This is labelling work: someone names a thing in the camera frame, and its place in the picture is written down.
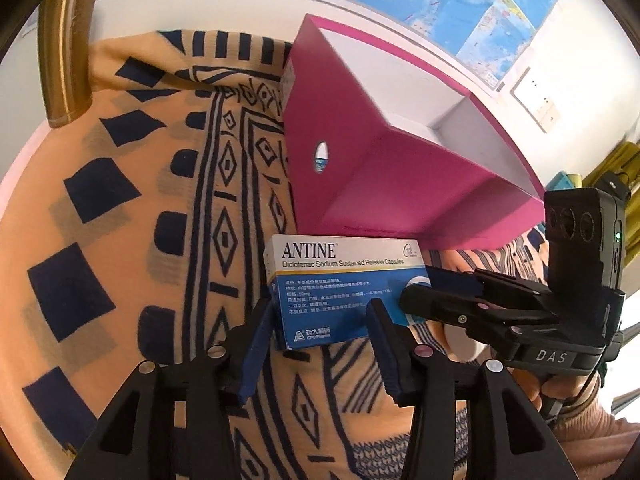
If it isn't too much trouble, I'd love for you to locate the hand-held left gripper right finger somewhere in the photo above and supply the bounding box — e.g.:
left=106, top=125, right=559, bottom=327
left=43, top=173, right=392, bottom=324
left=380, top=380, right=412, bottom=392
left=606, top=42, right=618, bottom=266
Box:
left=366, top=297, right=576, bottom=480

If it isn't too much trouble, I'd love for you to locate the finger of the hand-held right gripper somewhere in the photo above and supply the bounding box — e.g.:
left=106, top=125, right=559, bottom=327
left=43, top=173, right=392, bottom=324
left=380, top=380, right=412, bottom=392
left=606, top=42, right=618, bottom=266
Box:
left=399, top=284, right=563, bottom=358
left=425, top=266, right=551, bottom=306

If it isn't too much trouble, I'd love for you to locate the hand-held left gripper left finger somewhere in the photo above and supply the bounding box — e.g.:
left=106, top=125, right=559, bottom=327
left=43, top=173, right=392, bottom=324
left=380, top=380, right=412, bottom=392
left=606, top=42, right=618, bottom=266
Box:
left=65, top=297, right=281, bottom=480

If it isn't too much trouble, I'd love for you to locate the blue white medicine box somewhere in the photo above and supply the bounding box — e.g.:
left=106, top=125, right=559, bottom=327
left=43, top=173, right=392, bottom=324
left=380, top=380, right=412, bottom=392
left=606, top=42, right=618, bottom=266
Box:
left=263, top=235, right=432, bottom=351

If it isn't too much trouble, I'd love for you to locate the pink cardboard box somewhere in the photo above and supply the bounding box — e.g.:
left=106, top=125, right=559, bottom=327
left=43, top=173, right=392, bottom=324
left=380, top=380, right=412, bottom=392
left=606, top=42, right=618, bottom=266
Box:
left=279, top=14, right=547, bottom=252

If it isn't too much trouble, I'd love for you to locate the person's right forearm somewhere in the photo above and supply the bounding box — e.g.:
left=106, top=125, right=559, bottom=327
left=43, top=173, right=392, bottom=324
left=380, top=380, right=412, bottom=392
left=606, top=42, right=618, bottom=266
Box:
left=550, top=385, right=640, bottom=480

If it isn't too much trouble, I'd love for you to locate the person's right hand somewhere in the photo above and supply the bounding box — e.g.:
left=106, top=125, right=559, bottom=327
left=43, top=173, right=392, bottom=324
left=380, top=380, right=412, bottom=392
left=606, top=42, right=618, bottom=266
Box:
left=507, top=367, right=601, bottom=416

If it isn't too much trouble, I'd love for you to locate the blue plastic basket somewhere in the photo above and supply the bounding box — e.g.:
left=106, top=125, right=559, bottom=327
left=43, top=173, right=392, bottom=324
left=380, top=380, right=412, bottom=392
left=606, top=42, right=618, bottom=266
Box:
left=550, top=171, right=583, bottom=196

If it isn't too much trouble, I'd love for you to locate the yellow curtain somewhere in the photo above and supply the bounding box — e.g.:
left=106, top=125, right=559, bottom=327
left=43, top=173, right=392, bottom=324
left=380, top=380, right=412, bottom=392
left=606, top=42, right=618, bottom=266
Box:
left=582, top=142, right=640, bottom=206

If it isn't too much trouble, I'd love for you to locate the orange patterned cloth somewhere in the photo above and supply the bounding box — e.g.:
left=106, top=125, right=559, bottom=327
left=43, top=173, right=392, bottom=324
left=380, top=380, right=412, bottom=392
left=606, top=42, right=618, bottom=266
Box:
left=0, top=30, right=551, bottom=480

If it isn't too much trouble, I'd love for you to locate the gold metal tumbler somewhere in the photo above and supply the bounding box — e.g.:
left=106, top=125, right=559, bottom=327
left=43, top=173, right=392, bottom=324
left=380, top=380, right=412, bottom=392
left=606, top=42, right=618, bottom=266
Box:
left=37, top=0, right=103, bottom=129

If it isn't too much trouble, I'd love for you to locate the white wall socket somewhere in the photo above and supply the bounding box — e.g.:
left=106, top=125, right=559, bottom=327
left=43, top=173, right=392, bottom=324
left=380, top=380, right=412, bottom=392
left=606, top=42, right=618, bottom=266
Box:
left=510, top=66, right=565, bottom=134

